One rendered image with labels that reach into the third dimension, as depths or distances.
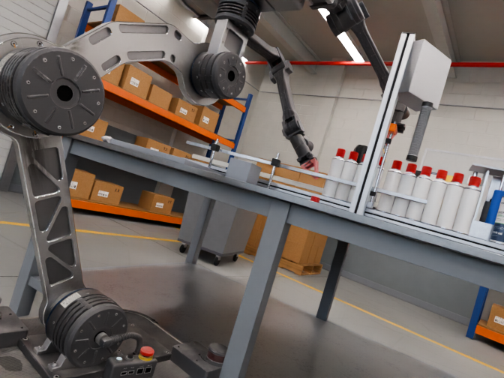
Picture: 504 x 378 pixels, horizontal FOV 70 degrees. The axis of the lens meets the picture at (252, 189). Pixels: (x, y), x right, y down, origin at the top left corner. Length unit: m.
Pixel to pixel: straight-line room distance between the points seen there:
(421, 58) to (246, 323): 1.04
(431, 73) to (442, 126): 4.78
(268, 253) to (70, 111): 0.64
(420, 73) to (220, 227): 2.78
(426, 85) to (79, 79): 1.09
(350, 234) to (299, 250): 3.87
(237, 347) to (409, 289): 4.91
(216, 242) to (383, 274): 3.05
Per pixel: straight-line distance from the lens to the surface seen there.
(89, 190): 4.85
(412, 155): 1.36
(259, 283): 1.10
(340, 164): 1.48
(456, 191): 1.43
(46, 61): 0.83
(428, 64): 1.45
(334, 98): 6.83
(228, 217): 3.73
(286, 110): 1.62
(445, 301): 5.85
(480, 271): 1.03
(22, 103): 0.82
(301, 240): 4.88
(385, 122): 1.35
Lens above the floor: 0.79
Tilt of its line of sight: 1 degrees up
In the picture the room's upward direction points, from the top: 17 degrees clockwise
